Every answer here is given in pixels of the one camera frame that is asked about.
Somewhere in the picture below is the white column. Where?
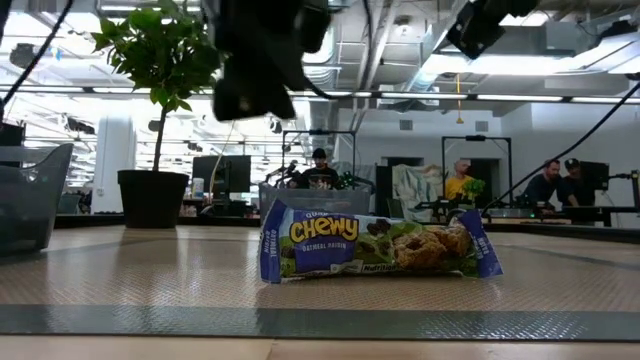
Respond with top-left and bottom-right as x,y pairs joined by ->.
92,117 -> 137,215

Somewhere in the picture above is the black plant pot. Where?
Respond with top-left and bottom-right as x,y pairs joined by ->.
117,169 -> 191,230

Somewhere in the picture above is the green leafy indoor tree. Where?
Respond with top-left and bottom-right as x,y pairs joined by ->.
90,0 -> 224,174

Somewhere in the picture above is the blue Chewy granola bar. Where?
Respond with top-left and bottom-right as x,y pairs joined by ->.
258,198 -> 504,285

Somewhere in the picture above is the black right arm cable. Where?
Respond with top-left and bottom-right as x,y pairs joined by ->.
480,81 -> 640,215

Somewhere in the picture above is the person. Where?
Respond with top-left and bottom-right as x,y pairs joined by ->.
523,158 -> 564,206
444,158 -> 477,201
557,157 -> 597,208
298,147 -> 341,191

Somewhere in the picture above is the black metal frame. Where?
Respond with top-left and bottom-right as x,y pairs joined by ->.
281,129 -> 357,177
441,134 -> 514,207

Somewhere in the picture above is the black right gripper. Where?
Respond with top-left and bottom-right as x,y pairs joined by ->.
447,0 -> 540,60

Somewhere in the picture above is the grey plastic bin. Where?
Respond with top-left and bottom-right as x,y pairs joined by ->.
0,143 -> 74,257

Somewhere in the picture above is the translucent grey container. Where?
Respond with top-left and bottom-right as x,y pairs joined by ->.
257,181 -> 373,224

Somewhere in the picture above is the tan mat grey border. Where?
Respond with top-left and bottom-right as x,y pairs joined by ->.
0,225 -> 640,344

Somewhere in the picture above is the yellow hanging cord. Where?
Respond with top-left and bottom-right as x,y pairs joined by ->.
454,73 -> 465,126

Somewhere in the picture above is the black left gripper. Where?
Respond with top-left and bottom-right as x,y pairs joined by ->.
207,0 -> 331,122

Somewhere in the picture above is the small green plant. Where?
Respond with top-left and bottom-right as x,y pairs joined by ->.
462,178 -> 487,202

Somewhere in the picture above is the white draped sheet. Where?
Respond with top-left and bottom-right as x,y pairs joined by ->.
391,163 -> 446,222

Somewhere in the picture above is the black background table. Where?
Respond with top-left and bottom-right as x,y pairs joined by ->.
487,205 -> 640,246

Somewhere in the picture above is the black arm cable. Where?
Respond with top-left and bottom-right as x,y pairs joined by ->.
0,0 -> 75,121
480,81 -> 640,215

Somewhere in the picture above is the black computer monitor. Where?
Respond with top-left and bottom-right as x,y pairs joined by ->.
191,154 -> 253,195

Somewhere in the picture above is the black monitor on arm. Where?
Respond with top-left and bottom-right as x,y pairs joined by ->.
579,160 -> 610,192

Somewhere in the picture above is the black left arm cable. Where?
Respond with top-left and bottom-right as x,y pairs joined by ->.
0,0 -> 75,121

